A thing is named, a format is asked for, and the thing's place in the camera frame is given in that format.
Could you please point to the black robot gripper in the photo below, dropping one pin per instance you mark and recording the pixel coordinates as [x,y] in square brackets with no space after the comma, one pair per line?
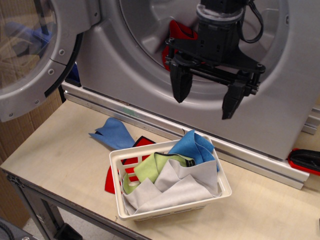
[215,56]

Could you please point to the red cloth from drum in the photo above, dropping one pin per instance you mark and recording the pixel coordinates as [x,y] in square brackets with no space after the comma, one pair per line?
[177,30]

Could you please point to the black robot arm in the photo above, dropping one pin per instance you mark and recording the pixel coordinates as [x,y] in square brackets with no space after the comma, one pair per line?
[228,11]

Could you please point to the grey toy washing machine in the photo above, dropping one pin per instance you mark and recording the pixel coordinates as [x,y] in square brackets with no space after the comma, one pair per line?
[121,58]

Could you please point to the white plastic laundry basket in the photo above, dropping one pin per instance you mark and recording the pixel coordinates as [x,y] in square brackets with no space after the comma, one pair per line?
[119,171]

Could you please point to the blue cloth in basket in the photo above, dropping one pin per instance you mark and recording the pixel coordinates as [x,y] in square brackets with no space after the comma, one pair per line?
[195,148]

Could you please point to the green cloth in basket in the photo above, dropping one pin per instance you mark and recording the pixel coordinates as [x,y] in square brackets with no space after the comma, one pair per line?
[151,168]

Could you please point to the grey cloth in basket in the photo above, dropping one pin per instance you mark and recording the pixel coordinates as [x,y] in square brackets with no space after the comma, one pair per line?
[176,185]

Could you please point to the blue cloth on table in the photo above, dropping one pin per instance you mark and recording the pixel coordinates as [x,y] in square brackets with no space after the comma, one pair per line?
[114,134]

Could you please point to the red black tool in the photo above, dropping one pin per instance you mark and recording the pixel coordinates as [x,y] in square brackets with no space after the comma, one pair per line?
[305,160]

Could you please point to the red cloth beside basket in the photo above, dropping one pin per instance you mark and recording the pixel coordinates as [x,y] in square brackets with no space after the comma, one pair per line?
[109,182]

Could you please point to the grey washer door clear window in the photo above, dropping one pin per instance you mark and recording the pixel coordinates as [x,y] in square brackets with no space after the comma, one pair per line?
[39,44]

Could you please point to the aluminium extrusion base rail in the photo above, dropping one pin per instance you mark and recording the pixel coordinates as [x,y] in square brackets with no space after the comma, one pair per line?
[260,163]

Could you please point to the grey metal table frame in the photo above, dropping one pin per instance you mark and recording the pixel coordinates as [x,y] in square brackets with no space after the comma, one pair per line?
[43,207]

